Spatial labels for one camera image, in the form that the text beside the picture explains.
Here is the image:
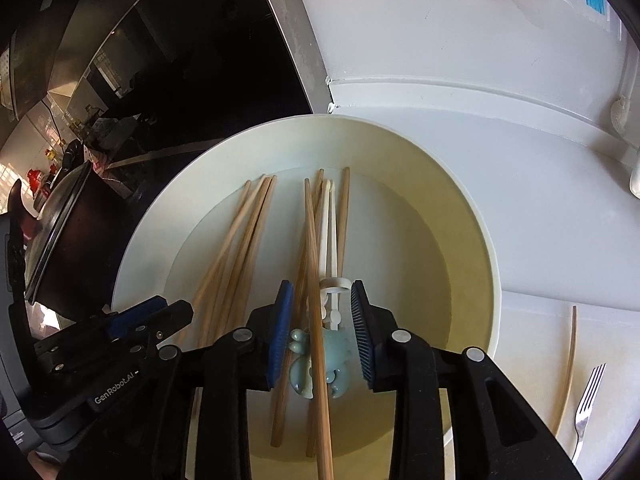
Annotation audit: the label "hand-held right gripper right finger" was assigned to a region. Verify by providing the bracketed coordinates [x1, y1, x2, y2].
[350, 280, 583, 480]

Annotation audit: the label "dark cooking pot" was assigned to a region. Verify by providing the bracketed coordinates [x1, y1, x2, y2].
[25, 160, 133, 322]

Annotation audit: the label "glass pot lid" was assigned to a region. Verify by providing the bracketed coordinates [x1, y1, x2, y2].
[22, 140, 96, 306]

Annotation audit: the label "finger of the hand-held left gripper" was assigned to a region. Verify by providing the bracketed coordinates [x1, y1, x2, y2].
[34, 297, 169, 362]
[40, 300, 194, 377]

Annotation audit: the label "white blue kids training chopsticks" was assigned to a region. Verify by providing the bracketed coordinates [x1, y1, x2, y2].
[289, 178, 362, 401]

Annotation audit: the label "bundle of wooden chopsticks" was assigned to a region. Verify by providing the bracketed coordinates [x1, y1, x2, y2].
[192, 167, 351, 461]

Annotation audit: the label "slender bamboo chopstick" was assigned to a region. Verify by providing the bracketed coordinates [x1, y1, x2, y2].
[554, 305, 579, 436]
[304, 178, 335, 480]

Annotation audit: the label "large white round plate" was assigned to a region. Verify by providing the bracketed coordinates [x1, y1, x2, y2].
[111, 114, 502, 480]

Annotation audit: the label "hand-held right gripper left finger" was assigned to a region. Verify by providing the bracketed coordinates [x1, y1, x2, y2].
[57, 280, 296, 480]

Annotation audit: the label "metal fork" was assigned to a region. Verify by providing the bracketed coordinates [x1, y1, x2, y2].
[571, 362, 607, 466]

